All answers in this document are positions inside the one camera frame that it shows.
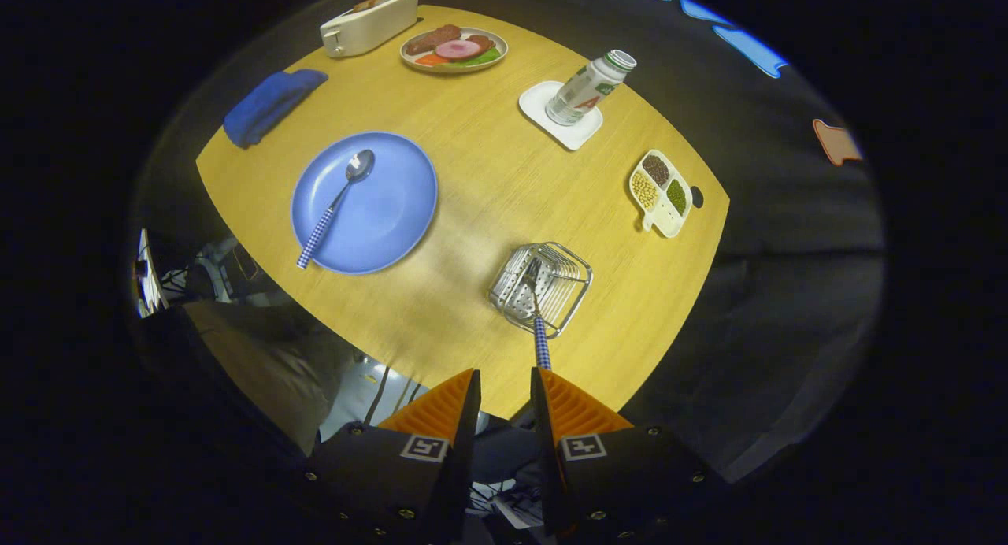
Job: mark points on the green lettuce leaf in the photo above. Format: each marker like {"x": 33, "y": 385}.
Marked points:
{"x": 487, "y": 57}

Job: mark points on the folded blue towel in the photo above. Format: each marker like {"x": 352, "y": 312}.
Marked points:
{"x": 268, "y": 108}

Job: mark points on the white square coaster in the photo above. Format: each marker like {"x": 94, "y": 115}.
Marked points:
{"x": 539, "y": 104}

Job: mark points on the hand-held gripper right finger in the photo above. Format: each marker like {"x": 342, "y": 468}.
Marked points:
{"x": 549, "y": 450}

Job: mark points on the white power strip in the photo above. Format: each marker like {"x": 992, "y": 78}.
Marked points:
{"x": 151, "y": 277}

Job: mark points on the white toaster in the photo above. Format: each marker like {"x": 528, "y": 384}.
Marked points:
{"x": 370, "y": 29}

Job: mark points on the white divided dish of beans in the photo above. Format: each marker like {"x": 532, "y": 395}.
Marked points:
{"x": 661, "y": 218}

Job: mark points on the brown sausage slice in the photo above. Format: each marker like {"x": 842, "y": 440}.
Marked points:
{"x": 429, "y": 41}

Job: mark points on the grey plate of food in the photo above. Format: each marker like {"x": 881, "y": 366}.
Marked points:
{"x": 453, "y": 68}

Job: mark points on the white bottle with green label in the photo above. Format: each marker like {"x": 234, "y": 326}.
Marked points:
{"x": 579, "y": 96}

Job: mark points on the blue round plate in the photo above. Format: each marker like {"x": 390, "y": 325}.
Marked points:
{"x": 386, "y": 206}

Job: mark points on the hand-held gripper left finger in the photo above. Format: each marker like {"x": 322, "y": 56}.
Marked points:
{"x": 461, "y": 443}

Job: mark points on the pink ham slice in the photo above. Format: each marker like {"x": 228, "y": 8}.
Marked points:
{"x": 458, "y": 50}

